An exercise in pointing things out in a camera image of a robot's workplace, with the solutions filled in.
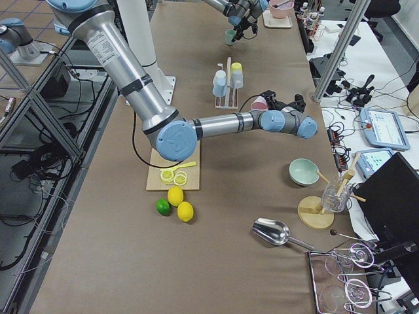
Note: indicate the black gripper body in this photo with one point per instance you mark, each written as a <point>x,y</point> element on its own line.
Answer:
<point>277,105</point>
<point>242,27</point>

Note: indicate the green plastic cup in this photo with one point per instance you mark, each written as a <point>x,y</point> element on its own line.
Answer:
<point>230,36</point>

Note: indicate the pink plastic cup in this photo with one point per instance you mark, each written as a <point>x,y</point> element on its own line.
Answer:
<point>259,104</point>

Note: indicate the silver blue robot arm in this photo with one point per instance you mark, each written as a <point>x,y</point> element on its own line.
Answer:
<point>173,137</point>
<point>242,14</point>

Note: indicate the yellow plastic cup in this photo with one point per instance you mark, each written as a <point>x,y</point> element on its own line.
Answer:
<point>236,68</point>

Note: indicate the grey plastic cup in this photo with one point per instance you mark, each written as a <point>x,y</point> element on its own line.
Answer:
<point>237,79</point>

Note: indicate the white plastic cup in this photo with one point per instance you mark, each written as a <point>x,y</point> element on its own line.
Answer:
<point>220,78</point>

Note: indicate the blue plastic cup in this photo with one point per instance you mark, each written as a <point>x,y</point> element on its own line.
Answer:
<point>219,90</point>

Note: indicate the cream plastic tray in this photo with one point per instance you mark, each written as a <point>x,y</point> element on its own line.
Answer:
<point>276,23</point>

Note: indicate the pink bowl with ice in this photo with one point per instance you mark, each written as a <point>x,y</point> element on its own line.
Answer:
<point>280,9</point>

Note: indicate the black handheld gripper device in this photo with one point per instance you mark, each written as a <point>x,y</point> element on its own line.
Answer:
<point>358,96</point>

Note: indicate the green bowl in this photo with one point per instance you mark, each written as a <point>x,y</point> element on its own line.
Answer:
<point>303,172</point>

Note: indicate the blue teach pendant tablet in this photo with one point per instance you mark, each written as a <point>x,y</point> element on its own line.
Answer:
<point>383,128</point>

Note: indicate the glass mug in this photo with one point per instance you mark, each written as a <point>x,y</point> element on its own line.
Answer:
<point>331,200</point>

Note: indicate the wooden mug tree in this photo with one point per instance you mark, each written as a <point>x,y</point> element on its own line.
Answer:
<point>318,212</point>

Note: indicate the black monitor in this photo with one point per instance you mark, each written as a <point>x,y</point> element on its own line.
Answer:
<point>391,202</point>

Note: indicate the metal scoop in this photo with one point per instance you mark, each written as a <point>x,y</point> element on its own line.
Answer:
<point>276,233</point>

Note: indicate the lemon slice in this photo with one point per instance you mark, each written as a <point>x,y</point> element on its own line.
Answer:
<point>167,176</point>
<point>180,178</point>

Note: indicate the yellow plastic knife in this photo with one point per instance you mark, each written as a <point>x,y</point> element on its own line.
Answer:
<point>173,168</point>

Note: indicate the whole yellow lemon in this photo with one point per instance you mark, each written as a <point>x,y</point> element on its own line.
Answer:
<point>175,196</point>
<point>185,211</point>

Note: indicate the wooden cutting board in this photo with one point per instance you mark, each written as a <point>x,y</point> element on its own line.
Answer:
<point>154,182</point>

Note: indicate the green lime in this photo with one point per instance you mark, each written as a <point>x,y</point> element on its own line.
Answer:
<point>163,207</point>

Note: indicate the black bracket stand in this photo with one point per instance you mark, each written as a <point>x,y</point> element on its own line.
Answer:
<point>317,68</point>

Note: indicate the white wire cup rack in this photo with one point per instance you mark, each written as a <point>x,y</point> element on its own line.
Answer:
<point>230,100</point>

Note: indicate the aluminium frame post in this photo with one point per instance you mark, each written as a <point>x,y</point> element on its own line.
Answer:
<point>343,41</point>

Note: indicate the wire glass rack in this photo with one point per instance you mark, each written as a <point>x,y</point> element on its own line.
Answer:
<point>339,280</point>

